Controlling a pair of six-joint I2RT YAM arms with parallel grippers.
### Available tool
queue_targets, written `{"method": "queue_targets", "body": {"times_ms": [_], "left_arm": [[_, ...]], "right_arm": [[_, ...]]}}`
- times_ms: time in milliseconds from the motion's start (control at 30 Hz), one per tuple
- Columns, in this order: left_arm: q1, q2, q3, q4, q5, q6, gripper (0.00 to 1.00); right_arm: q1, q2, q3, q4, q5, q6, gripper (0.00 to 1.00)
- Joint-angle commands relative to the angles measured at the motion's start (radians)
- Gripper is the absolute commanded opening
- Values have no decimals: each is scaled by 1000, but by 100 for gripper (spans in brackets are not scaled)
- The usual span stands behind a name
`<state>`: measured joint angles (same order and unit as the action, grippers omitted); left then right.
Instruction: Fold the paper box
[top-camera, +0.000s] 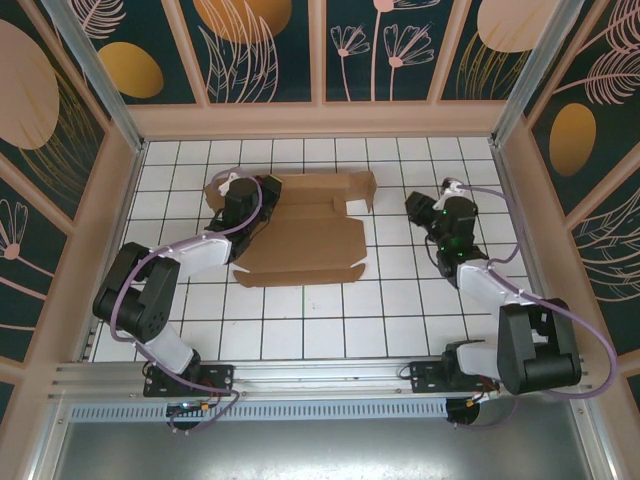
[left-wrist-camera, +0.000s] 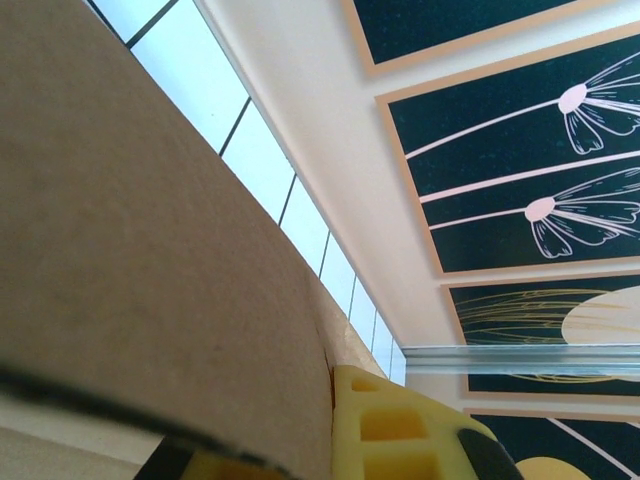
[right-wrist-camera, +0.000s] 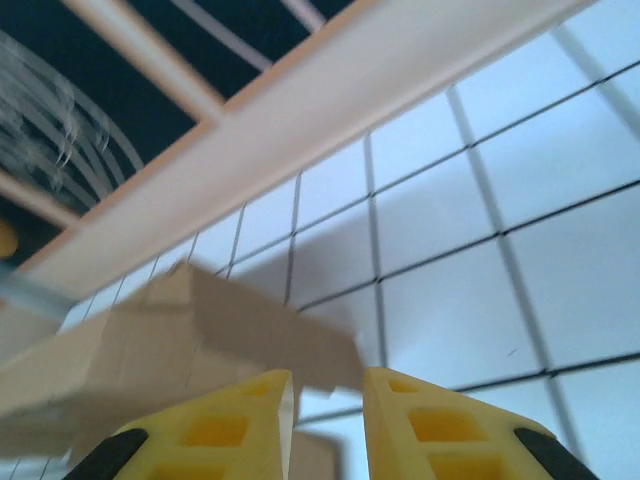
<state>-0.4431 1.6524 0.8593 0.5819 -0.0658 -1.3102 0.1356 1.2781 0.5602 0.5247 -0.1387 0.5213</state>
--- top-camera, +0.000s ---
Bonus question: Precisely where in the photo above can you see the brown cardboard box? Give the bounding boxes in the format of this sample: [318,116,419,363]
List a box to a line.
[203,169,377,290]

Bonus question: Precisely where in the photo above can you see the grey metal sheet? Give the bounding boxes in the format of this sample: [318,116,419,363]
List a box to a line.
[49,418,619,480]

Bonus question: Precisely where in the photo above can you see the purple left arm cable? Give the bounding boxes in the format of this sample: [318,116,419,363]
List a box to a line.
[110,168,266,435]

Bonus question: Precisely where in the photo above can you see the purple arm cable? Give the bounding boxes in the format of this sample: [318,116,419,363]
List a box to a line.
[452,182,619,432]
[110,168,266,435]

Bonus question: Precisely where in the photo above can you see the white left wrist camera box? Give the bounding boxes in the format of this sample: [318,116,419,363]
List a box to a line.
[214,169,242,196]

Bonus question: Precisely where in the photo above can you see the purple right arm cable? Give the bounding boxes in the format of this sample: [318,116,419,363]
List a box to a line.
[452,182,619,432]

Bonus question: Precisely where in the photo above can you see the wall panel pink fern leaves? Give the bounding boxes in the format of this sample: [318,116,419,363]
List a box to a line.
[569,174,640,357]

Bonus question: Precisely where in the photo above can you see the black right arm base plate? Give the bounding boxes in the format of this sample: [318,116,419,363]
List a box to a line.
[408,357,501,397]

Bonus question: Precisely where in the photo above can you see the aluminium frame post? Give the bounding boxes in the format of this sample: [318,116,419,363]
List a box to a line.
[488,0,587,149]
[39,0,147,154]

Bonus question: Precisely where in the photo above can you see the wall panel pale disc gold lines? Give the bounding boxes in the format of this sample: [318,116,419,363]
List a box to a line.
[438,0,544,102]

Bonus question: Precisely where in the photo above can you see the wall panel orange oval pink fern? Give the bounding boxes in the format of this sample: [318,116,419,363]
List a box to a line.
[523,0,640,177]

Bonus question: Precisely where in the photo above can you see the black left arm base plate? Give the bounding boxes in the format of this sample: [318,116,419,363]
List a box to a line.
[143,363,236,399]

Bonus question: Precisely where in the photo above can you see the wall panel pink flowers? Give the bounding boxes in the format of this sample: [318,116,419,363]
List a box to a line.
[324,0,442,104]

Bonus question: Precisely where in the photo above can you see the aluminium mounting rail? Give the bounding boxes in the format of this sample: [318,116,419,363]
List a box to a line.
[47,352,592,402]

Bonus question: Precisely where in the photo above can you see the slotted grey cable duct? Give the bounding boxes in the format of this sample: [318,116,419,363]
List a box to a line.
[69,401,449,422]

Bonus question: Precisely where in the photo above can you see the wall panel single pink flower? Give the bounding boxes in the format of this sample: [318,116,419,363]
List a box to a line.
[0,154,77,359]

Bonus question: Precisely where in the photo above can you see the wall panel large pale disc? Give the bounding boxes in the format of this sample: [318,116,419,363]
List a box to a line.
[0,0,110,154]

